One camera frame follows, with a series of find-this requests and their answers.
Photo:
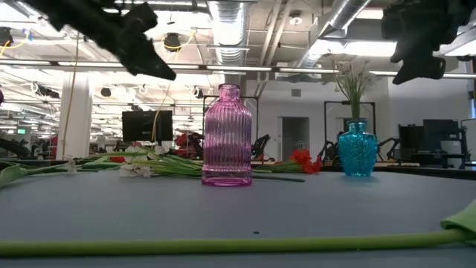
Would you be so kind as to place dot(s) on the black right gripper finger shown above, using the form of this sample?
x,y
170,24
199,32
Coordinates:
x,y
424,69

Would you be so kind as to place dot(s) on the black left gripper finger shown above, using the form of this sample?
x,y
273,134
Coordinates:
x,y
145,61

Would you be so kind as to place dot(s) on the red artificial tulip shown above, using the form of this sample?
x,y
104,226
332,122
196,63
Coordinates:
x,y
117,159
223,245

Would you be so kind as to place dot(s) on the white artificial tulip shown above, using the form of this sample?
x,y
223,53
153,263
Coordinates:
x,y
135,170
11,173

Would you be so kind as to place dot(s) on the blue textured glass vase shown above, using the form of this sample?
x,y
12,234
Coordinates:
x,y
357,152

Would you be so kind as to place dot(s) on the pink ribbed glass vase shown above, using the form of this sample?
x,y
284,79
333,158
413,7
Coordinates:
x,y
227,141

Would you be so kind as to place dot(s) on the dark desk monitor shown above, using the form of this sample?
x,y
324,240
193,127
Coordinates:
x,y
440,130

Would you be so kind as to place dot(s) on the black monitor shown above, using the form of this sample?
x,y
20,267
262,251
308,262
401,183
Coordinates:
x,y
143,126

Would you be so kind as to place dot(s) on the small white flower bunch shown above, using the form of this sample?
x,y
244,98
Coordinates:
x,y
355,93

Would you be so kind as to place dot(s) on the white column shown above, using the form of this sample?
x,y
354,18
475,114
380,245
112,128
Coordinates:
x,y
80,119

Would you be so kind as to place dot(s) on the red machine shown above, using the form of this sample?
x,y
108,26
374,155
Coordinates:
x,y
187,143

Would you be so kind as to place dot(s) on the silver ventilation duct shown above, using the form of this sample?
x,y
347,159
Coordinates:
x,y
334,26
227,30

